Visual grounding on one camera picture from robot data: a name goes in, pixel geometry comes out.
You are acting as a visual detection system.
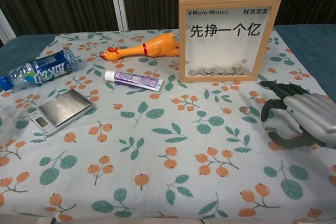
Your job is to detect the pile of silver coins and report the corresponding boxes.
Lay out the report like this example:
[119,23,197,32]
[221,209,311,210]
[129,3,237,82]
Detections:
[188,63,250,77]

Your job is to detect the wooden frame coin bank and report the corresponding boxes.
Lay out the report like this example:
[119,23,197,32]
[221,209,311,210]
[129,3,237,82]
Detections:
[178,0,282,83]

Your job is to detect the silver digital pocket scale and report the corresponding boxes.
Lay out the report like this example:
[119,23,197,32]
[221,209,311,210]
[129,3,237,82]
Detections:
[28,89,97,137]

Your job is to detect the floral orange fruit tablecloth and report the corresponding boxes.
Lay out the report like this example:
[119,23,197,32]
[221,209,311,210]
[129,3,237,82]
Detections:
[0,28,336,222]

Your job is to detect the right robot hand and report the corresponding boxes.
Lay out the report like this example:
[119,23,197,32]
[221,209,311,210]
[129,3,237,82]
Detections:
[261,80,336,151]

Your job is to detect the purple white toothpaste tube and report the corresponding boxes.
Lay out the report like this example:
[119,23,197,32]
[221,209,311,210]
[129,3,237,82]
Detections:
[104,70,164,92]

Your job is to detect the orange rubber chicken toy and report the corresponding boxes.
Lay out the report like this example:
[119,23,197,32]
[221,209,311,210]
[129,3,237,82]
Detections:
[99,32,180,62]

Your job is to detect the white partition post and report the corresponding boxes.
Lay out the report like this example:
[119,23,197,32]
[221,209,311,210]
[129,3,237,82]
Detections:
[107,0,130,31]
[0,7,17,47]

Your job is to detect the blue label plastic bottle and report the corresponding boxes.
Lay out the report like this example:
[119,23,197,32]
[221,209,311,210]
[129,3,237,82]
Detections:
[0,48,79,92]

